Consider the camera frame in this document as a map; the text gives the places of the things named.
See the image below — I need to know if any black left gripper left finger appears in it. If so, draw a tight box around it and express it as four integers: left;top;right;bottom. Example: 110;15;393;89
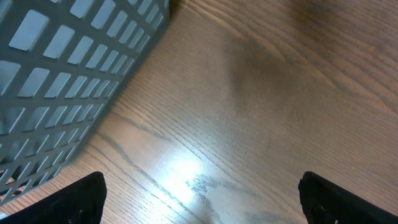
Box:
1;171;107;224

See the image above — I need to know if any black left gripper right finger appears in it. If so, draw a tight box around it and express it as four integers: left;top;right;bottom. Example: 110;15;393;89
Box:
298;171;397;224

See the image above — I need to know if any grey plastic mesh basket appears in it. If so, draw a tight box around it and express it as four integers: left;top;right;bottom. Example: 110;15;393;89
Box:
1;0;169;204

